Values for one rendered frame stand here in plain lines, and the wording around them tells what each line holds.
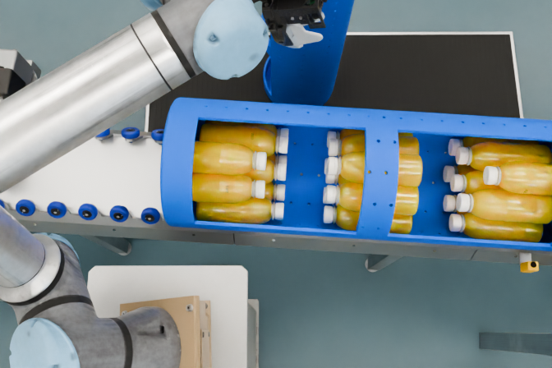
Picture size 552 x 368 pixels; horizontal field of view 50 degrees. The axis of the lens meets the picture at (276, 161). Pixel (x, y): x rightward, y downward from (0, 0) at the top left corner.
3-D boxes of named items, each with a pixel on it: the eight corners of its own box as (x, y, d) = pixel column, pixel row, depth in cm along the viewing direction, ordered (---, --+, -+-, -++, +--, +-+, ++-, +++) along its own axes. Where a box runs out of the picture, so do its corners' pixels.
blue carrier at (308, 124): (545, 258, 140) (612, 245, 112) (177, 234, 141) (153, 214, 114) (540, 142, 147) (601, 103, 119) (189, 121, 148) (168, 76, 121)
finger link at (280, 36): (292, 54, 88) (275, 22, 80) (282, 54, 89) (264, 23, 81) (295, 26, 90) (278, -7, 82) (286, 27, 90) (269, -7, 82)
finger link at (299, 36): (328, 60, 92) (315, 29, 83) (292, 62, 94) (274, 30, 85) (330, 42, 93) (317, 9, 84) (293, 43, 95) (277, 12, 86)
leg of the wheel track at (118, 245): (131, 255, 234) (80, 230, 174) (116, 255, 234) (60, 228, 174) (132, 241, 235) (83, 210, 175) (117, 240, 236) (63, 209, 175)
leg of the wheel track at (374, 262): (379, 272, 232) (416, 252, 172) (365, 271, 232) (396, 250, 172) (379, 257, 234) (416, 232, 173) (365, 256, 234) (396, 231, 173)
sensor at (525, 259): (531, 273, 144) (540, 270, 139) (519, 272, 144) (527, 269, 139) (530, 241, 146) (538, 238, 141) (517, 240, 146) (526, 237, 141)
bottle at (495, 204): (545, 187, 129) (464, 181, 130) (558, 200, 123) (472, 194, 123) (539, 216, 132) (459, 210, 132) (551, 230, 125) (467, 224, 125)
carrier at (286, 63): (324, 43, 243) (256, 56, 241) (351, -110, 159) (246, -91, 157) (342, 106, 235) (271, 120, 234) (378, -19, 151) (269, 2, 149)
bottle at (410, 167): (416, 157, 129) (335, 152, 129) (424, 152, 122) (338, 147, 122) (415, 188, 128) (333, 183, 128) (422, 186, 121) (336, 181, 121)
